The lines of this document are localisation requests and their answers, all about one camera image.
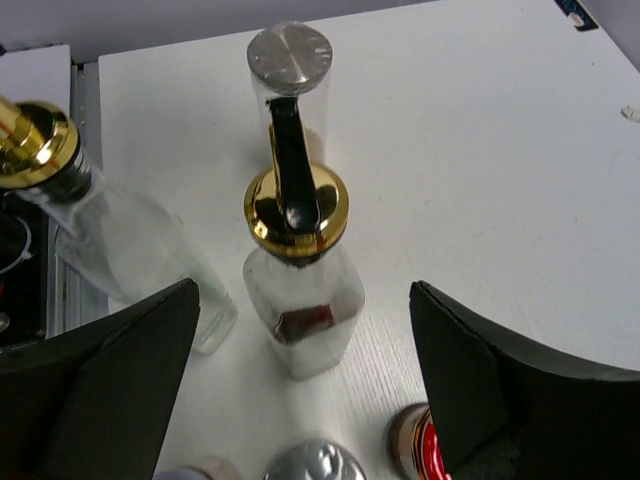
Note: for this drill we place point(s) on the dark spice jar silver lid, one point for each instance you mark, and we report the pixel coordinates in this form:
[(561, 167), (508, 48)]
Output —
[(210, 468)]

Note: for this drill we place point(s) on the glass oil bottle gold cap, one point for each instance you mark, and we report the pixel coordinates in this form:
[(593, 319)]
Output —
[(302, 283)]

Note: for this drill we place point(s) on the white shaker silver lid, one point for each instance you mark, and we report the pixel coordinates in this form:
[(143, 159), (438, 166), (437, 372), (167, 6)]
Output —
[(292, 59)]

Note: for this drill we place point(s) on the blue table logo sticker right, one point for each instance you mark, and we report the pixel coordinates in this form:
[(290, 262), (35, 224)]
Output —
[(574, 10)]

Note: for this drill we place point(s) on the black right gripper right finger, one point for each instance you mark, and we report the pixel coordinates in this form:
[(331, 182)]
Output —
[(508, 407)]

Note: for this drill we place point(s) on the red lid sauce jar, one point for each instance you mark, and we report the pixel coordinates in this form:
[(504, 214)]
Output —
[(412, 444)]

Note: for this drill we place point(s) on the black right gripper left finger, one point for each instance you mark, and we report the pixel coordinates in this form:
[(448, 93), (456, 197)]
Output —
[(95, 402)]

